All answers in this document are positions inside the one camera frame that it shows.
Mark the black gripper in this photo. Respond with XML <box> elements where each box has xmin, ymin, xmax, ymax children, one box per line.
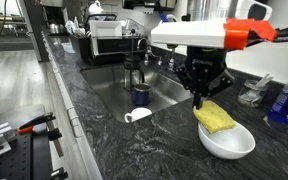
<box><xmin>174</xmin><ymin>45</ymin><xmax>237</xmax><ymax>111</ymax></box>

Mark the yellow sponge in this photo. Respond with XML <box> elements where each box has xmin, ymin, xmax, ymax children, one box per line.
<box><xmin>192</xmin><ymin>99</ymin><xmax>237</xmax><ymax>135</ymax></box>

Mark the white bowl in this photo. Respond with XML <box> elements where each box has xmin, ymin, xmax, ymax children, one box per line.
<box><xmin>197</xmin><ymin>121</ymin><xmax>257</xmax><ymax>160</ymax></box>

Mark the chrome gooseneck faucet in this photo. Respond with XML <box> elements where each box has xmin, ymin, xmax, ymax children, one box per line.
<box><xmin>155</xmin><ymin>13</ymin><xmax>189</xmax><ymax>80</ymax></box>

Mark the glass jar with white utensils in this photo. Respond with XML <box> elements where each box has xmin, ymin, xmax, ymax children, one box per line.
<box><xmin>237</xmin><ymin>73</ymin><xmax>274</xmax><ymax>109</ymax></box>

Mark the chrome side sprayer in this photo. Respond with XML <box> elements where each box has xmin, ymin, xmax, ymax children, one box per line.
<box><xmin>137</xmin><ymin>37</ymin><xmax>163</xmax><ymax>68</ymax></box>

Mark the blue metal mug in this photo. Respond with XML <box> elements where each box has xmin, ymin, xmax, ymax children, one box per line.
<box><xmin>131</xmin><ymin>83</ymin><xmax>152</xmax><ymax>107</ymax></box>

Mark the white ceramic mug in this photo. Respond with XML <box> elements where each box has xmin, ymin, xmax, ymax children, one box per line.
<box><xmin>123</xmin><ymin>107</ymin><xmax>153</xmax><ymax>124</ymax></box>

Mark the black glass french press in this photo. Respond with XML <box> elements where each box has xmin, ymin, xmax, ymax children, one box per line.
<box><xmin>123</xmin><ymin>29</ymin><xmax>146</xmax><ymax>93</ymax></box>

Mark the stainless steel sink basin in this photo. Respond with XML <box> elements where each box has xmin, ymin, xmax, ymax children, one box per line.
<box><xmin>80</xmin><ymin>63</ymin><xmax>193</xmax><ymax>124</ymax></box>

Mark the clear plastic container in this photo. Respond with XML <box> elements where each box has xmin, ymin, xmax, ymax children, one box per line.
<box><xmin>120</xmin><ymin>18</ymin><xmax>147</xmax><ymax>38</ymax></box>

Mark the black dish rack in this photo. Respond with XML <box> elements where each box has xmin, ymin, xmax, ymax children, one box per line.
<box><xmin>71</xmin><ymin>13</ymin><xmax>149</xmax><ymax>67</ymax></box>

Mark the steel paper towel dispenser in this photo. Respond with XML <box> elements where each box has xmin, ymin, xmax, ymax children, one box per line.
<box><xmin>122</xmin><ymin>0</ymin><xmax>178</xmax><ymax>11</ymax></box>

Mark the white cutting board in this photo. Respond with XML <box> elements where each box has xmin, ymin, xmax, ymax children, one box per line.
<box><xmin>89</xmin><ymin>20</ymin><xmax>123</xmax><ymax>57</ymax></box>

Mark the steel kettle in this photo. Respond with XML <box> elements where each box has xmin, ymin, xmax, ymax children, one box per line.
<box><xmin>48</xmin><ymin>19</ymin><xmax>68</xmax><ymax>36</ymax></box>

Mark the black perforated breadboard table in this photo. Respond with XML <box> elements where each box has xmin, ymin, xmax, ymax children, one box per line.
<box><xmin>0</xmin><ymin>128</ymin><xmax>52</xmax><ymax>180</ymax></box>

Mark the white camera box orange tape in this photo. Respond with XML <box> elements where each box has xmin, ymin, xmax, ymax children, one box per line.
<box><xmin>150</xmin><ymin>17</ymin><xmax>279</xmax><ymax>51</ymax></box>

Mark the black clamp orange handle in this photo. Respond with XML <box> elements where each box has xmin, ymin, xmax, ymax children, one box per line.
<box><xmin>17</xmin><ymin>112</ymin><xmax>65</xmax><ymax>158</ymax></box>

